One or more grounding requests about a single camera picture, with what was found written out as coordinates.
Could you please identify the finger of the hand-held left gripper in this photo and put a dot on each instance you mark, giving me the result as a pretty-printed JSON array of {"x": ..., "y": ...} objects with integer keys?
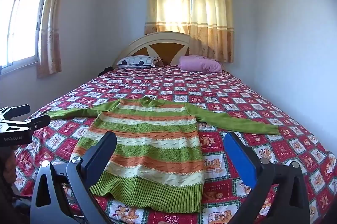
[
  {"x": 39, "y": 121},
  {"x": 15, "y": 109}
]

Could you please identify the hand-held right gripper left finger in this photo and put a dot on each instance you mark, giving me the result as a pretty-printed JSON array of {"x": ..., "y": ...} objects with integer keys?
[{"x": 102, "y": 153}]

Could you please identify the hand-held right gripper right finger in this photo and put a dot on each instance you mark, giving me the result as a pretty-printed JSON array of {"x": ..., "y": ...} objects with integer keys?
[{"x": 241, "y": 158}]

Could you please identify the green orange striped knit sweater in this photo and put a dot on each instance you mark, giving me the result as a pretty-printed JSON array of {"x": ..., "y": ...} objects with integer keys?
[{"x": 152, "y": 150}]

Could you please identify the person's left forearm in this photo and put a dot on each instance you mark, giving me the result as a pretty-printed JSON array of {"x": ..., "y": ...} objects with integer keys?
[{"x": 6, "y": 168}]

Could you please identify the red checked printed quilt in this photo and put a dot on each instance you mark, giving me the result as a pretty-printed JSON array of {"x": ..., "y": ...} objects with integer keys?
[{"x": 237, "y": 97}]

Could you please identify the dark cloth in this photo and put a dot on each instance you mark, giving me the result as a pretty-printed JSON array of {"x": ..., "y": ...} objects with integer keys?
[{"x": 105, "y": 71}]

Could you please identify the sliding side window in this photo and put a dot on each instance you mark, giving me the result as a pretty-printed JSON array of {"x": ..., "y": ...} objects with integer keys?
[{"x": 23, "y": 18}]

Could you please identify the white patterned pillow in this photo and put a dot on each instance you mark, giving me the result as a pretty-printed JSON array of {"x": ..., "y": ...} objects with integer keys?
[{"x": 137, "y": 61}]

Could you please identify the yellow side window curtain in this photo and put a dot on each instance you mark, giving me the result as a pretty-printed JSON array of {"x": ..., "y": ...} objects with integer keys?
[{"x": 54, "y": 18}]

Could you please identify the pink pillow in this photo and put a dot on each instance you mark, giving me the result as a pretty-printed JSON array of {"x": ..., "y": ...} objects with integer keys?
[{"x": 200, "y": 63}]

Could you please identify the cream and orange headboard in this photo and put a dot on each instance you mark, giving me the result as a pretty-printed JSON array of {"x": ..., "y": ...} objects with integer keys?
[{"x": 160, "y": 48}]

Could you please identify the long yellow window curtain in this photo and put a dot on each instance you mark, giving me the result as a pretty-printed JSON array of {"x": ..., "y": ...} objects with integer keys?
[{"x": 213, "y": 7}]

